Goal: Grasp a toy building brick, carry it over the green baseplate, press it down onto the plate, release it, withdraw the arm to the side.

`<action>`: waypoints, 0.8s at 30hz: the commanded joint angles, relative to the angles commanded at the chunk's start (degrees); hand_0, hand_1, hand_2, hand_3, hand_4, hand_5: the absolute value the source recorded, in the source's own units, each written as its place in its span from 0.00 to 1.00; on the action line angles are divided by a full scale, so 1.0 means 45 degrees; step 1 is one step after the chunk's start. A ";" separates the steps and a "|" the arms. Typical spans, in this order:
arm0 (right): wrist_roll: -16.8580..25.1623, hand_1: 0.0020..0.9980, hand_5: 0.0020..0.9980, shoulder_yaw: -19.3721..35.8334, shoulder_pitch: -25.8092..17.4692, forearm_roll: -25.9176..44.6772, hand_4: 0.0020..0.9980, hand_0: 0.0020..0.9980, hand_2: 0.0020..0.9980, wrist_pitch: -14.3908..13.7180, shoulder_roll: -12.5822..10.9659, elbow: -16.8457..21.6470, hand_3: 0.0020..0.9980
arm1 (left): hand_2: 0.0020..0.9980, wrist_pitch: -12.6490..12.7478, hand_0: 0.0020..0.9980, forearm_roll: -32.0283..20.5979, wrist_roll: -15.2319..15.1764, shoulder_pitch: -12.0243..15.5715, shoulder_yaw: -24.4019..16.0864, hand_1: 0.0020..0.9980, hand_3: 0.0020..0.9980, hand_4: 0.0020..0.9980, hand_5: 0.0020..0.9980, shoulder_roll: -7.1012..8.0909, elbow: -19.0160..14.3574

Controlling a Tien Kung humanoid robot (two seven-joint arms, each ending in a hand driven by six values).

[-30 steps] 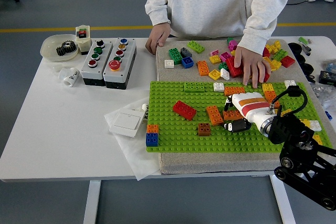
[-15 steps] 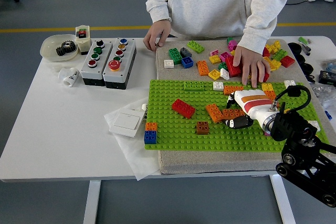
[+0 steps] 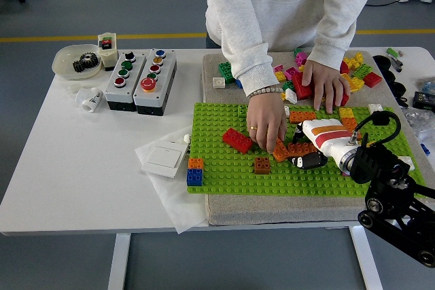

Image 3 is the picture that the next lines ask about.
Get black box green print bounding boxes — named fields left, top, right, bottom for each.
left=412, top=90, right=435, bottom=112

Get red two-by-three brick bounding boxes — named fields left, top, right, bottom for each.
left=290, top=72, right=315, bottom=101

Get four-button control box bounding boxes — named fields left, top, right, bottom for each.
left=104, top=50, right=147, bottom=113

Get white slope brick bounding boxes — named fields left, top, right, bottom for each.
left=284, top=88, right=299, bottom=105

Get white pipe tee fitting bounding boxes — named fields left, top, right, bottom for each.
left=75, top=87, right=104, bottom=114

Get small white switch box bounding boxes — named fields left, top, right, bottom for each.
left=97, top=32, right=119, bottom=72

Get white paper sheet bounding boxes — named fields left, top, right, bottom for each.
left=135, top=126, right=210, bottom=235

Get beaded bracelet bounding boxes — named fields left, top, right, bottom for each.
left=247, top=86, right=283, bottom=98

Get brown two-by-two brick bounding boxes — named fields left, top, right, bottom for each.
left=254, top=156, right=272, bottom=175

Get person's right hand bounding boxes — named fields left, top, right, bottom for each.
left=245, top=92, right=289, bottom=155

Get orange two-by-four brick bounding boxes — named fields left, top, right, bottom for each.
left=288, top=142, right=319, bottom=158
left=288, top=110, right=317, bottom=124

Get red two-by-four brick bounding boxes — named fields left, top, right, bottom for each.
left=222, top=127, right=254, bottom=154

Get white wall switch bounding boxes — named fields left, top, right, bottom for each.
left=141, top=139, right=190, bottom=179

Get person's left hand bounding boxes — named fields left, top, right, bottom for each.
left=301, top=59, right=351, bottom=114

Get white table leg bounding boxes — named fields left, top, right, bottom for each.
left=107, top=234, right=132, bottom=290
left=349, top=224, right=384, bottom=290

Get plastic bag blue parts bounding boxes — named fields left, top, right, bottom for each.
left=416, top=77, right=435, bottom=94

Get white plastic bowl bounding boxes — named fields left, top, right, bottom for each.
left=51, top=43, right=103, bottom=81

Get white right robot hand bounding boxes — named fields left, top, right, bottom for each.
left=288, top=118, right=356, bottom=171

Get yellow two-by-four brick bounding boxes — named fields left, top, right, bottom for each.
left=341, top=73, right=360, bottom=93

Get small silver tool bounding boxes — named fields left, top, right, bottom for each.
left=389, top=55, right=404, bottom=73

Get black angular brick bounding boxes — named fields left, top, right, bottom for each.
left=371, top=111, right=391, bottom=126

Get green studded baseplate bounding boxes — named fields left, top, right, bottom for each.
left=186, top=102, right=430, bottom=199

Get emergency stop control box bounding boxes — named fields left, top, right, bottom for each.
left=132, top=48, right=178, bottom=117

